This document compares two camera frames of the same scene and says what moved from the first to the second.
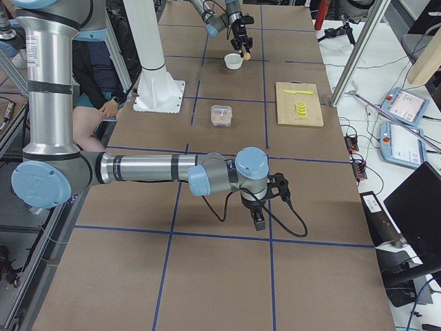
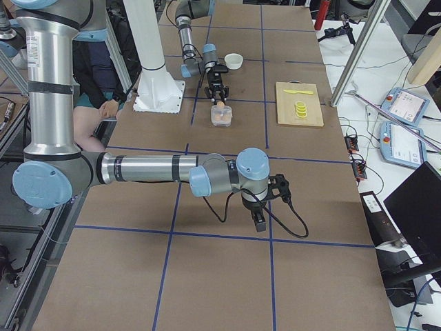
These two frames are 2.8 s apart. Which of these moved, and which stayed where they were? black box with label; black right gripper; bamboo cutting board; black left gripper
Moved: black left gripper
Stayed: black right gripper; black box with label; bamboo cutting board
